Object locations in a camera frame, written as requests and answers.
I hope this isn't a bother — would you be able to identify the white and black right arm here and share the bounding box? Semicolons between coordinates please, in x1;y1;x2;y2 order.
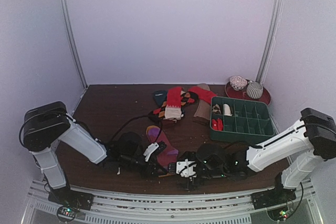
175;108;335;204

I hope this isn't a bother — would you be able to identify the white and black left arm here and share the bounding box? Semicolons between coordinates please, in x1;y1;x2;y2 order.
18;101;168;205

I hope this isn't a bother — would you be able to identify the rolled red sock in tray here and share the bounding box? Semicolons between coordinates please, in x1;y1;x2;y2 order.
212;118;224;131

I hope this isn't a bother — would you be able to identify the green plastic divided organizer tray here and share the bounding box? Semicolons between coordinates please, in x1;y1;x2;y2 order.
209;97;276;144

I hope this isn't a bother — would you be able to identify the tan and brown ribbed sock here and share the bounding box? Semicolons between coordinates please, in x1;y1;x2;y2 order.
194;83;211;125

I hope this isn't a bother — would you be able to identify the rolled argyle sock in tray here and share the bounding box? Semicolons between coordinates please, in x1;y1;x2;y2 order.
212;104;222;114

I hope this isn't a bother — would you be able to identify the red and cream lace sock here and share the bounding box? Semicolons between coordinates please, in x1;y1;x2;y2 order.
164;87;182;120

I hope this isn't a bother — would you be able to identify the dark teal sock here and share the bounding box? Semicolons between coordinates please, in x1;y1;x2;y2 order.
152;90;167;107

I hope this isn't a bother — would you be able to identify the long red sock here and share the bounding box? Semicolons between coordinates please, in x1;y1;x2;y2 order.
188;86;217;104

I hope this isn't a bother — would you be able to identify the dark red round plate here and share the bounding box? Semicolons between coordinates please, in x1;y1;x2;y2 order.
225;82;271;105

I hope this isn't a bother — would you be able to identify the black red yellow argyle sock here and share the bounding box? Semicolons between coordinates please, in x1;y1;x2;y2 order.
149;89;198;122

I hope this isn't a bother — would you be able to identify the right round controller board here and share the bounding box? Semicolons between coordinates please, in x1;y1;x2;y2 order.
267;207;291;222

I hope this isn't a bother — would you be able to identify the round controller board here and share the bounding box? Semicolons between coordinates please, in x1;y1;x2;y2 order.
267;207;291;222
56;206;79;223

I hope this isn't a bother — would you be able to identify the striped grey ceramic cup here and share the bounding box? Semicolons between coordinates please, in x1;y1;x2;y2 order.
246;81;264;99

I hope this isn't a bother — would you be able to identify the patterned white ceramic bowl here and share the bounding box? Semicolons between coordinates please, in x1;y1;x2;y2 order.
229;76;248;91

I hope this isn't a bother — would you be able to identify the left round controller board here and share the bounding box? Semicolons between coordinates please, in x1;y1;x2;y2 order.
56;206;79;223

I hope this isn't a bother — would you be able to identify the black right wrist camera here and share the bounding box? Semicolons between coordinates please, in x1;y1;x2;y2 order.
196;144;226;170

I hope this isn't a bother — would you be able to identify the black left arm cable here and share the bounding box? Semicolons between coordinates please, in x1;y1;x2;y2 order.
104;114;163;151

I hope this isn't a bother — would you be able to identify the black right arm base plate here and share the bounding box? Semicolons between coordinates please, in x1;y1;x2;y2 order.
251;186;296;209

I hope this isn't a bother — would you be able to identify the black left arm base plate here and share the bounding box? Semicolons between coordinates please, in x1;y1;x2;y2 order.
48;187;94;210

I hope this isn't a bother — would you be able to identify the right aluminium corner post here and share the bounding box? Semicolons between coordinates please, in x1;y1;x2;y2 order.
256;0;283;85

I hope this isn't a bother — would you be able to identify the aluminium corner post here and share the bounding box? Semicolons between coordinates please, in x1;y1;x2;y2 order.
60;0;88;89
256;0;283;85

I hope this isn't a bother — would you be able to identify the left aluminium corner post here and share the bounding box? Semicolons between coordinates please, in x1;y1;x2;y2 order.
60;0;88;89

